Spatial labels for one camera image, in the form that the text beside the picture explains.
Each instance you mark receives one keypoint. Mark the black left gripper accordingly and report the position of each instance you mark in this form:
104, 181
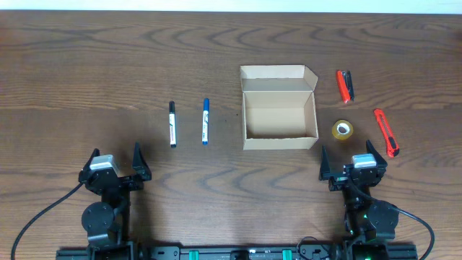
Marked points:
120, 180

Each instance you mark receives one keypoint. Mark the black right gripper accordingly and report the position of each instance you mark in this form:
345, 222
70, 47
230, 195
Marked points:
346, 179

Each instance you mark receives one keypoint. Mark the clear tape roll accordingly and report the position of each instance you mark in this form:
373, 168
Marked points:
342, 130

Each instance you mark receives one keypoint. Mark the red utility knife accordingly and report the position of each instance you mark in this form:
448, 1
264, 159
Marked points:
392, 147

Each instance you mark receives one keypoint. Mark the black whiteboard marker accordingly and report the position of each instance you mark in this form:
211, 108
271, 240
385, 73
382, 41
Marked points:
172, 123

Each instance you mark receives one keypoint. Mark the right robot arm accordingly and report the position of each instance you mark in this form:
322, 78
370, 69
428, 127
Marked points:
370, 222

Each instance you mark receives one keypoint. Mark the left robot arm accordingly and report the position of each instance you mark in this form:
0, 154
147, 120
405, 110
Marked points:
107, 221

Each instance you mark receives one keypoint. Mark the open cardboard box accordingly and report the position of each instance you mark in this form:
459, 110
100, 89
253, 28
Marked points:
278, 107

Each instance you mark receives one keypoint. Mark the blue whiteboard marker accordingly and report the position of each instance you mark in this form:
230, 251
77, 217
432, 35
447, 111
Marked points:
205, 123

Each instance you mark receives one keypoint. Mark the black mounting rail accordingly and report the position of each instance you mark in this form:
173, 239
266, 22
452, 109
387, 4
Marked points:
303, 251

